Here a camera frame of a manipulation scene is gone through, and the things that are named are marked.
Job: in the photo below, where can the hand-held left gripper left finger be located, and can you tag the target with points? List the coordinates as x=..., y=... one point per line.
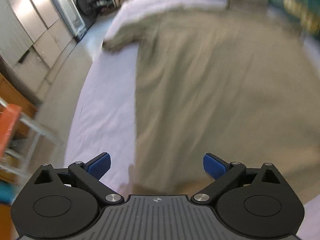
x=100, y=165

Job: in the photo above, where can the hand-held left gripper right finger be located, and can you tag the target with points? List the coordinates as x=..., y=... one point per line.
x=215, y=165

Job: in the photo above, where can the khaki t-shirt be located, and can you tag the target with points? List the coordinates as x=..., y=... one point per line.
x=212, y=92

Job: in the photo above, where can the bed with lilac quilted cover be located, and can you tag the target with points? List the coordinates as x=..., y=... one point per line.
x=105, y=105

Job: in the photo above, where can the blue container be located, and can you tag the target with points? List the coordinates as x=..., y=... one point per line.
x=6, y=192

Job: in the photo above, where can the wooden desk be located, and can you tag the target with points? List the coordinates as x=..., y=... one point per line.
x=12, y=92

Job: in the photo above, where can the beige wardrobe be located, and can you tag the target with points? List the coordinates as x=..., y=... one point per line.
x=25, y=30

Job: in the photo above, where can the glass door fridge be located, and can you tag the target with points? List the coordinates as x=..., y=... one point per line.
x=67, y=10

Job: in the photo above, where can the teal printed blanket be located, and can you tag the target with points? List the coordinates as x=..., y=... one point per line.
x=295, y=0

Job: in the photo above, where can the orange chair with metal frame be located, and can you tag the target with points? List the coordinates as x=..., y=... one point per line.
x=8, y=122

